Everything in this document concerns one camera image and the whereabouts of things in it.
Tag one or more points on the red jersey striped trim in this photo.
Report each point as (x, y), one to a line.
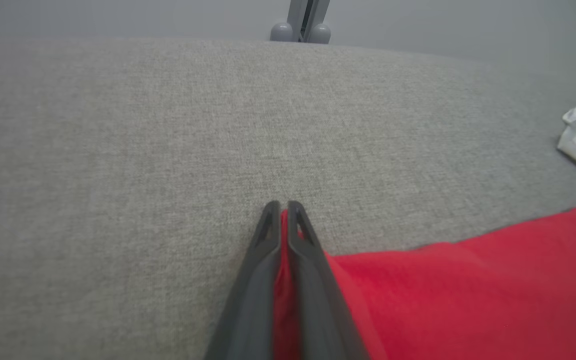
(468, 300)

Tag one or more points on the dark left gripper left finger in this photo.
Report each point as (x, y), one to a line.
(253, 300)

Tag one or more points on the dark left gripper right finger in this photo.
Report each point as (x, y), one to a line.
(318, 300)

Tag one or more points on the grey fabric sofa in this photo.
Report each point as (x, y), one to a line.
(168, 150)

